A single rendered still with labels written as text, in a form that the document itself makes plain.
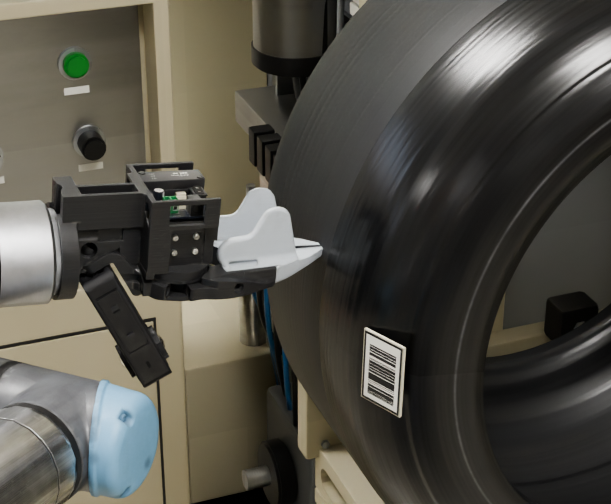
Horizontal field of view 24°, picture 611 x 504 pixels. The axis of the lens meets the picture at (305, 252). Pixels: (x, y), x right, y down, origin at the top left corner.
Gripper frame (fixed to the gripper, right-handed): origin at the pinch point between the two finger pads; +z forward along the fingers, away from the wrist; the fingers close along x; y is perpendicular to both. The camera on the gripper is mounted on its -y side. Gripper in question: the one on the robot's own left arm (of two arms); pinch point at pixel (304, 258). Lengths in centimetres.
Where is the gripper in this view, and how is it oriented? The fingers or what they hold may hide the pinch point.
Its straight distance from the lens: 113.3
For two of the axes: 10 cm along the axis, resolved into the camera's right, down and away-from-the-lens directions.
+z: 9.3, -0.7, 3.7
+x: -3.6, -4.4, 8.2
